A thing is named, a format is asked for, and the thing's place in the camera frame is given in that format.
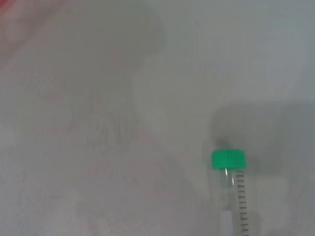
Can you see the green-capped clear test tube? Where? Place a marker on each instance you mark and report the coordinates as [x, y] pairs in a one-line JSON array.
[[229, 159]]

